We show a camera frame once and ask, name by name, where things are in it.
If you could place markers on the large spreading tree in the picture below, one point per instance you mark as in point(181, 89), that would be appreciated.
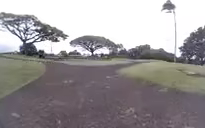
point(26, 28)

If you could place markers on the grass patch with bare spot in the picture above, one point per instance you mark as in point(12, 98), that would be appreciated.
point(163, 73)

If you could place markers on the tall palm tree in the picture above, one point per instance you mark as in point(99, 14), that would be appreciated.
point(174, 33)

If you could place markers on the dark gravel path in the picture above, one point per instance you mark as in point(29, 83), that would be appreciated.
point(90, 96)

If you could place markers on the dark round bush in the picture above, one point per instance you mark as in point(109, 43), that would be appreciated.
point(28, 49)

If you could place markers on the distant line of trees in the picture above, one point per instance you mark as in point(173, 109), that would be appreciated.
point(150, 54)

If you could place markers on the wide flat-crowned tree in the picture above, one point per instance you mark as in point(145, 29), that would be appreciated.
point(93, 41)

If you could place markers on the dark leafy tree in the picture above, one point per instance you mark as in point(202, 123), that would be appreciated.
point(198, 45)

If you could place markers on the green grass lawn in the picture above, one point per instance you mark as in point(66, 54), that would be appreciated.
point(10, 73)

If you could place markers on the pale grey road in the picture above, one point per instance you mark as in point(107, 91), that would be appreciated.
point(90, 62)

